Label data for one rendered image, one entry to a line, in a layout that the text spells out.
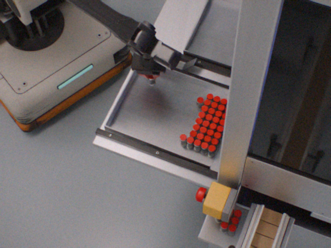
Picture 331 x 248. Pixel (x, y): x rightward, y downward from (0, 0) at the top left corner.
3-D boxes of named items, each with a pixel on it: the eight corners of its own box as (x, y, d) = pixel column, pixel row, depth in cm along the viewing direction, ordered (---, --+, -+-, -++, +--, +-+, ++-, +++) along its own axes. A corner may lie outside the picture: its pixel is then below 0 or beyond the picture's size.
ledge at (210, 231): (259, 216, 173) (260, 213, 171) (244, 257, 168) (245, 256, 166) (214, 198, 176) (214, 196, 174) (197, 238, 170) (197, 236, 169)
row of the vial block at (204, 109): (214, 102, 188) (215, 94, 183) (192, 150, 180) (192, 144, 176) (207, 99, 188) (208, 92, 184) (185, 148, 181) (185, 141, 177)
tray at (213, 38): (308, 26, 200) (310, 20, 196) (284, 90, 189) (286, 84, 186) (212, -4, 206) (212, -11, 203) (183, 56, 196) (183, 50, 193)
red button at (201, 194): (212, 194, 164) (213, 188, 161) (207, 207, 163) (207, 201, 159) (199, 189, 165) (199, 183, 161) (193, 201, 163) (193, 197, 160)
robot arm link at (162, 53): (142, 18, 164) (125, 46, 164) (177, 37, 160) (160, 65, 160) (153, 31, 175) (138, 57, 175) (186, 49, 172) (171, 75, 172)
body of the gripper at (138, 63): (165, 74, 179) (164, 61, 172) (131, 71, 180) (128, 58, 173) (168, 55, 182) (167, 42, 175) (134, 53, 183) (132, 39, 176)
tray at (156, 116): (240, 99, 188) (241, 93, 185) (209, 170, 177) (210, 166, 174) (140, 64, 195) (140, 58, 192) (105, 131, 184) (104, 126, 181)
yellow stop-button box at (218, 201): (236, 199, 165) (238, 190, 159) (227, 223, 162) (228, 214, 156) (210, 189, 166) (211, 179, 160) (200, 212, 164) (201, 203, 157)
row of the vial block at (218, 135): (234, 109, 186) (235, 102, 182) (213, 158, 179) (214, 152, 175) (227, 107, 187) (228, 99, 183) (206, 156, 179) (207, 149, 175)
